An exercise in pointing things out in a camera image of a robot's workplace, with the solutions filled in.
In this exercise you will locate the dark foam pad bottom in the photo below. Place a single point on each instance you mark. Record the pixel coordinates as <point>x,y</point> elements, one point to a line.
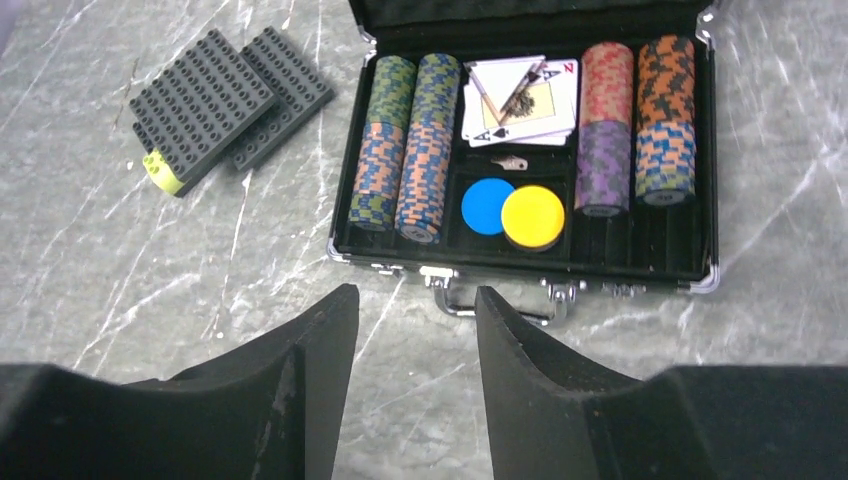
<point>300,92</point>

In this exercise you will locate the grey chip stack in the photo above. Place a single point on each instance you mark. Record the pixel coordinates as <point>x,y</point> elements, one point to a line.
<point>380,160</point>

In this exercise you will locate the small silver case key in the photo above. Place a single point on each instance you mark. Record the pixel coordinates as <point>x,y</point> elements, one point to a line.
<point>511,163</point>

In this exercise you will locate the purple-grey chip stack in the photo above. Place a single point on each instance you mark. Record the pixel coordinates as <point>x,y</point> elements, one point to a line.
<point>423,186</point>

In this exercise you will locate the red chip stack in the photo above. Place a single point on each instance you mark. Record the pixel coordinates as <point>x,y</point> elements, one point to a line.
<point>606,91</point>

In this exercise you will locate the black poker case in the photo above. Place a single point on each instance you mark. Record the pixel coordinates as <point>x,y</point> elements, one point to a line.
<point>568,142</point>

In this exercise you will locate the blue dealer button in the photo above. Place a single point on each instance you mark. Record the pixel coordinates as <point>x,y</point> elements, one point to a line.
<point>482,205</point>

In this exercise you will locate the dark green chip stack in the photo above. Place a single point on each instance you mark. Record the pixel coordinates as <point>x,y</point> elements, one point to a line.
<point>436,90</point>

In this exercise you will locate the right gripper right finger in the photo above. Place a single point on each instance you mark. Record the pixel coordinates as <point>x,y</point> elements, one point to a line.
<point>553,413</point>

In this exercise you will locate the purple chip stack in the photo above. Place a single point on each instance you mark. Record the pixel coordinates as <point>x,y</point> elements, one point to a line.
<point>602,186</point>

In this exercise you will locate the small chip stack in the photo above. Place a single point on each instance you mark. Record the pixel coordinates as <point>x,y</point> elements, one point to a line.
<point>665,163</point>

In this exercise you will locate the playing cards deck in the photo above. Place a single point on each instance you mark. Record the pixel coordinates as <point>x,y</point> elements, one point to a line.
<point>528,100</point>

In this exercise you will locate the yellow dealer button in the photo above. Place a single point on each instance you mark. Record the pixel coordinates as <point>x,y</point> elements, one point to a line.
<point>533,218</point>

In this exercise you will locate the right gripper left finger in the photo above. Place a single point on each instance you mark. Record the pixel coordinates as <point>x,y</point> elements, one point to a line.
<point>268,409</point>

